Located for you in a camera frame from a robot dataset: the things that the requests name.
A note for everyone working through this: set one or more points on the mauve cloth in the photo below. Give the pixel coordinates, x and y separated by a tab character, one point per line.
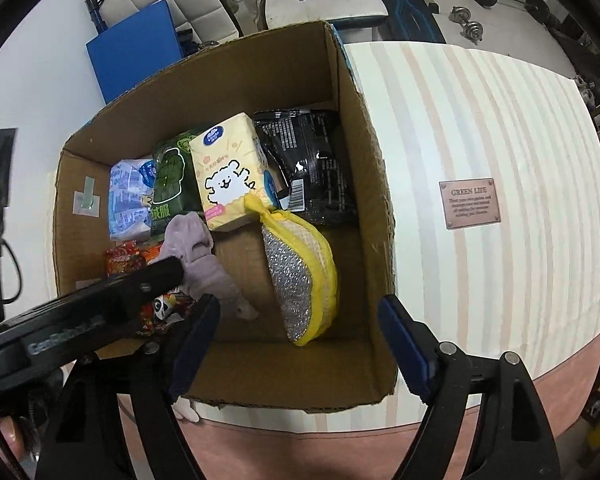
187	238

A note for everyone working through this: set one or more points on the yellow tissue pack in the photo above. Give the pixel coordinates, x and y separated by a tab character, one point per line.
229	164

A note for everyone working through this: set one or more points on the green snack packet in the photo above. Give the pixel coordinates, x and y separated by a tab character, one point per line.
175	189

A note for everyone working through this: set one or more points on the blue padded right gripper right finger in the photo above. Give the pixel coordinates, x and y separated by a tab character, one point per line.
513	439

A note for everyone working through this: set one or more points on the black foil packet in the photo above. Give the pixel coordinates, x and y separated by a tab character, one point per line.
313	162

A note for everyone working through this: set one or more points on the red snack packet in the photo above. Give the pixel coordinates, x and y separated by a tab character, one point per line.
124	258

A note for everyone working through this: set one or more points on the striped pink tablecloth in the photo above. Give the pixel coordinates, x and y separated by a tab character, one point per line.
477	178

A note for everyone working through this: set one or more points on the black weight bench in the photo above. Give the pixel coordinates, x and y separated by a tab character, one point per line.
410	20

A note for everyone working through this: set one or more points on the blue tissue pack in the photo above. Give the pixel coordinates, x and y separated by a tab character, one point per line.
131	187

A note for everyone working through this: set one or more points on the yellow silver scrub sponge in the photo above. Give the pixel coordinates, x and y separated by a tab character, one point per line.
303	271

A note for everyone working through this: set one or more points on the open cardboard box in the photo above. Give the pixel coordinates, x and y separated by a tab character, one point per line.
254	363

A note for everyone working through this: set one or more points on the chrome dumbbell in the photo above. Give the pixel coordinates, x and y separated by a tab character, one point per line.
469	29

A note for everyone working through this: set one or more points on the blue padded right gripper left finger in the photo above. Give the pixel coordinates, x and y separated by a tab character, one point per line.
85	438

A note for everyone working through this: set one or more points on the orange panda snack packet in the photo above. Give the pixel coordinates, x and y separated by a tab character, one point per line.
170	305

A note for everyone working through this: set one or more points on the blue folded mat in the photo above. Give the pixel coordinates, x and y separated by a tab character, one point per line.
133	50

